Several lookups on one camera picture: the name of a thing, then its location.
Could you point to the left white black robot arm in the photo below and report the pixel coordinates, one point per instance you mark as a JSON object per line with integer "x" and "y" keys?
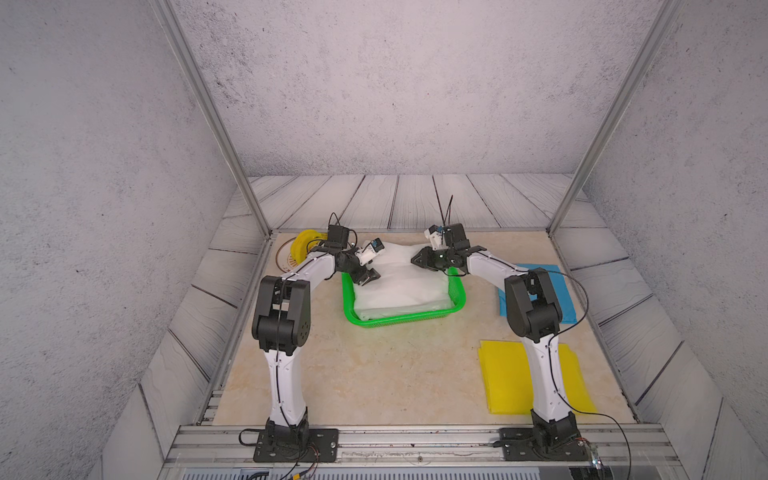
{"x": 282, "y": 324}

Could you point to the yellow banana bunch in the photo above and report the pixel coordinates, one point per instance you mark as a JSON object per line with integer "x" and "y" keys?
{"x": 304, "y": 242}

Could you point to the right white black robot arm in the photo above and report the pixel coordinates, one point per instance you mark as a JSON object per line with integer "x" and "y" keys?
{"x": 533, "y": 313}

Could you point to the round patterned plate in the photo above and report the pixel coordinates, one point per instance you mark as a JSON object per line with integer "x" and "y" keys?
{"x": 284, "y": 259}

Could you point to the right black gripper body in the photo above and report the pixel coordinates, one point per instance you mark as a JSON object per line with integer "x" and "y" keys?
{"x": 438, "y": 259}

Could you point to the aluminium front rail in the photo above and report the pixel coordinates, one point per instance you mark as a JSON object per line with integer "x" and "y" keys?
{"x": 632, "y": 448}

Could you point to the right aluminium frame post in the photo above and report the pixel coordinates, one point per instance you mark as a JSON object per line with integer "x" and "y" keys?
{"x": 642, "y": 62}

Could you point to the green plastic basket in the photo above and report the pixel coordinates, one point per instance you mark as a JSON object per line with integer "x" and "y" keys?
{"x": 455, "y": 289}

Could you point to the white raincoat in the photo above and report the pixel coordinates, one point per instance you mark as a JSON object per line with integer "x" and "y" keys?
{"x": 402, "y": 288}

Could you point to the yellow raincoat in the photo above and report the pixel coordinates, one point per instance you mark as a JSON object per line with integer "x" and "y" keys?
{"x": 508, "y": 384}

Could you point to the aluminium frame post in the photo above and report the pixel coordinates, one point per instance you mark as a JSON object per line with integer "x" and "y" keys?
{"x": 642, "y": 62}
{"x": 185, "y": 57}

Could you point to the blue folded raincoat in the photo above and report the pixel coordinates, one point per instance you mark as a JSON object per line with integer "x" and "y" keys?
{"x": 570, "y": 316}

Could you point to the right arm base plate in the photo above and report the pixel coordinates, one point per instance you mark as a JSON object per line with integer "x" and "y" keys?
{"x": 522, "y": 444}

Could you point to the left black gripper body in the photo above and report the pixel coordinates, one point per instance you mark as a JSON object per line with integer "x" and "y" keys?
{"x": 358, "y": 273}

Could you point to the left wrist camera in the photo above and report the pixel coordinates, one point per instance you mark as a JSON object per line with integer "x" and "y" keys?
{"x": 370, "y": 251}

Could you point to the left aluminium frame post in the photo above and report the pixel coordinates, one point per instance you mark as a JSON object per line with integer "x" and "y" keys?
{"x": 185, "y": 57}

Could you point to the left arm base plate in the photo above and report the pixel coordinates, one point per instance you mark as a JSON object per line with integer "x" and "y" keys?
{"x": 281, "y": 445}

